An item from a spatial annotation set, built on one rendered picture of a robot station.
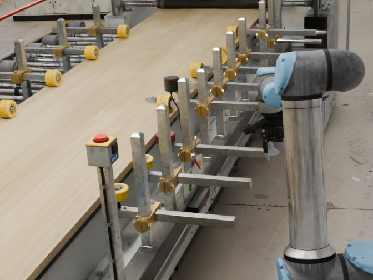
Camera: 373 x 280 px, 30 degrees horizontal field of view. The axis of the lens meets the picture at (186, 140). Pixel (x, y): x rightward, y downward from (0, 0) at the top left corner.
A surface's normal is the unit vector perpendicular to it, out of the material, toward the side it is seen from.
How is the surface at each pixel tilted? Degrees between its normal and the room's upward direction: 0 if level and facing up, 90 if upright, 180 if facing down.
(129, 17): 90
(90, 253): 90
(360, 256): 5
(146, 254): 0
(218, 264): 0
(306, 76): 76
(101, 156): 90
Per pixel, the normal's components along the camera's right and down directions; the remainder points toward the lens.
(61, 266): 0.95, 0.06
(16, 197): -0.07, -0.92
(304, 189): -0.25, 0.17
